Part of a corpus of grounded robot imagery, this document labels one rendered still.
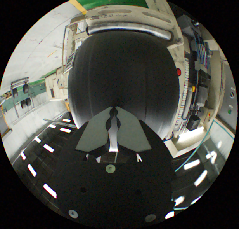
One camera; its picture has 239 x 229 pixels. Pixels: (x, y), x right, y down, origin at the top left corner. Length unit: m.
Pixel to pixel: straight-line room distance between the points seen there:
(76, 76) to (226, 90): 0.71
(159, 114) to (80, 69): 0.17
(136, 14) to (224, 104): 0.64
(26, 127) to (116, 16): 11.49
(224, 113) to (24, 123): 11.87
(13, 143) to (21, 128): 2.15
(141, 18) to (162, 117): 0.35
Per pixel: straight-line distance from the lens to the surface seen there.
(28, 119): 11.42
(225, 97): 0.64
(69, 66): 0.19
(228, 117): 0.64
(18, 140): 11.58
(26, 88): 5.40
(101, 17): 0.35
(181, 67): 0.49
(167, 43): 0.43
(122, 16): 0.35
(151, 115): 0.15
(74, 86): 0.16
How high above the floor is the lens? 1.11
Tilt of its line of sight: 24 degrees up
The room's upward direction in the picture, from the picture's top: 178 degrees clockwise
